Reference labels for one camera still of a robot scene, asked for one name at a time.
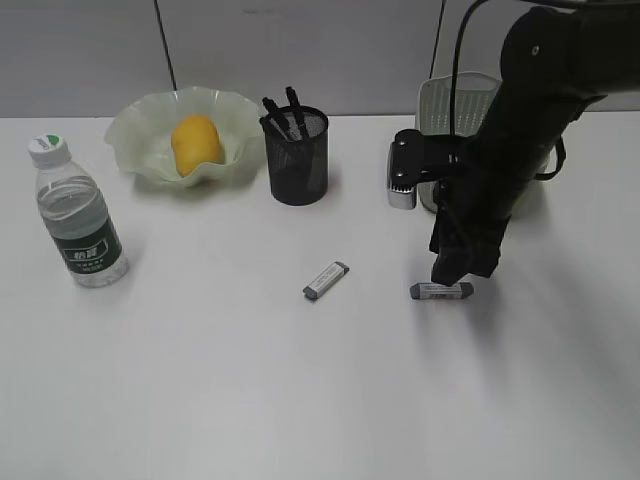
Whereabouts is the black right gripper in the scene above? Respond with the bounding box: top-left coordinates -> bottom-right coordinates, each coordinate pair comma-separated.
392,84 -> 580,286

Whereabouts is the grey eraser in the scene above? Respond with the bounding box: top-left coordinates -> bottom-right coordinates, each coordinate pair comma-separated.
409,282 -> 474,300
302,261 -> 350,302

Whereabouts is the black marker pen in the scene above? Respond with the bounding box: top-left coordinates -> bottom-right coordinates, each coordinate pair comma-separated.
259,116 -> 288,142
262,97 -> 291,139

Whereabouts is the black marker pen slanted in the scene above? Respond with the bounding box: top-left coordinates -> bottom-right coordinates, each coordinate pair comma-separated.
285,86 -> 309,140

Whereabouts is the yellow mango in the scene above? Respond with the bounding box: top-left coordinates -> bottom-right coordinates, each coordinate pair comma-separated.
171,115 -> 224,177

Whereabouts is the clear water bottle green label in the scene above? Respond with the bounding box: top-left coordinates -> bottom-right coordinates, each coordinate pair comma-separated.
28,134 -> 129,288

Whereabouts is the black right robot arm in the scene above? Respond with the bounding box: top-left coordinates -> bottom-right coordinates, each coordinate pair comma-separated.
387,1 -> 639,286

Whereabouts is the pale green woven basket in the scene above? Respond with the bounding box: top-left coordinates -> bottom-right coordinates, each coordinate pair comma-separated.
414,71 -> 554,221

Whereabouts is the black mesh pen holder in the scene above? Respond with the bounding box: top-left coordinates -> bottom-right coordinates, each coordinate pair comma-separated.
264,106 -> 329,206

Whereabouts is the pale green ruffled plate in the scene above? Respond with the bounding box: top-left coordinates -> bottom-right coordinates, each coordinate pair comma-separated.
104,86 -> 263,188

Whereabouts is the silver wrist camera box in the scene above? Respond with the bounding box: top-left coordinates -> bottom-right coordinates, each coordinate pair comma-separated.
386,144 -> 417,210

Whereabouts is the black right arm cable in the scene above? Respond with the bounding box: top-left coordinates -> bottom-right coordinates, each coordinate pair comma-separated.
448,0 -> 489,139

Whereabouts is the black cable right wall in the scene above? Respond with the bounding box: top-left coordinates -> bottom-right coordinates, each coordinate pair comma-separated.
427,0 -> 447,81

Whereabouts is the black cable wall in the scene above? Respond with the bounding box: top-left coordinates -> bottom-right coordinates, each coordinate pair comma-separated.
427,0 -> 447,81
151,0 -> 179,92

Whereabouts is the black cable left wall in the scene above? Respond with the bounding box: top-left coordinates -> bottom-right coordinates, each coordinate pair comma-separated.
151,0 -> 179,92

